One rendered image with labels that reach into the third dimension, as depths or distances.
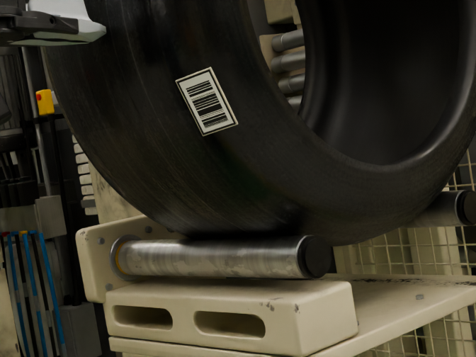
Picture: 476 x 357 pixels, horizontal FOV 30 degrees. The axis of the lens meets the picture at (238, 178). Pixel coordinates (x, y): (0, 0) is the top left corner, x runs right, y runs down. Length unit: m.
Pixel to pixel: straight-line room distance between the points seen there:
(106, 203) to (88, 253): 0.17
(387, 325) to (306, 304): 0.13
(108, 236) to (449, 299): 0.43
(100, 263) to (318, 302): 0.35
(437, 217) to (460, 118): 0.13
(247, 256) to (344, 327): 0.13
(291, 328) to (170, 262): 0.22
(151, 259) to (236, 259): 0.16
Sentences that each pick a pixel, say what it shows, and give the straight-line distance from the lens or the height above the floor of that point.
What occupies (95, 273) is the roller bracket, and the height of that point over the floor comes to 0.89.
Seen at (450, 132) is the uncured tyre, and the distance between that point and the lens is 1.08.
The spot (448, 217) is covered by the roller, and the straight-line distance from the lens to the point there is 1.13.
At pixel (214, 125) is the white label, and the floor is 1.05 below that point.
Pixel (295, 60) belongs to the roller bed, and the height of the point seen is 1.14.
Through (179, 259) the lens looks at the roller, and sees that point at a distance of 1.05.
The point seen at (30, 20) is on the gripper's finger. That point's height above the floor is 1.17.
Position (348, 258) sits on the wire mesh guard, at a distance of 1.52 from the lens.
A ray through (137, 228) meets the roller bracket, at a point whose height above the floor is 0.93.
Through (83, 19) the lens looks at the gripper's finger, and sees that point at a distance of 0.87.
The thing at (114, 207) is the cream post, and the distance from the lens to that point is 1.29.
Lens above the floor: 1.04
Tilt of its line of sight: 3 degrees down
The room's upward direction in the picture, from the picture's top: 10 degrees counter-clockwise
